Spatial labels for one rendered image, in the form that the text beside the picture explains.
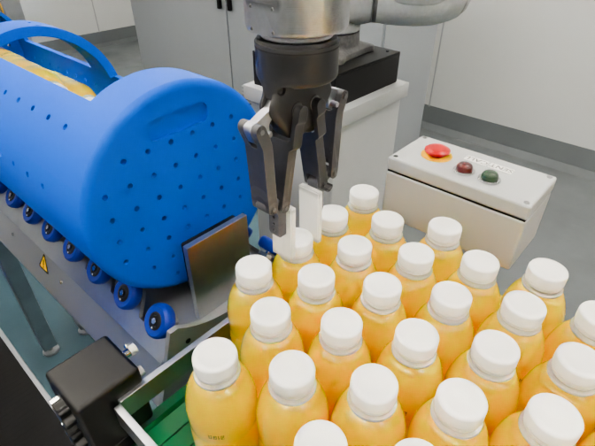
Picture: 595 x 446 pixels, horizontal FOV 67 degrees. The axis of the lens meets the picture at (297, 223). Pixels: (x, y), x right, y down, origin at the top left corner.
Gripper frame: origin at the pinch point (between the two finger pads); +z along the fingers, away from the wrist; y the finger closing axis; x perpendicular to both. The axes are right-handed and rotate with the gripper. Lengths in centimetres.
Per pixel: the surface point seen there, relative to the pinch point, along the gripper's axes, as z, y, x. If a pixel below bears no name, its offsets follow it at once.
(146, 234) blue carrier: 3.6, 10.4, -15.5
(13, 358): 95, 22, -108
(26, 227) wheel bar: 18, 15, -52
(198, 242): 4.9, 6.1, -11.0
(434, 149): -1.0, -25.3, 3.3
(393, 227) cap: 2.1, -9.1, 7.2
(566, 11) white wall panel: 21, -279, -45
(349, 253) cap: 2.1, -1.6, 6.2
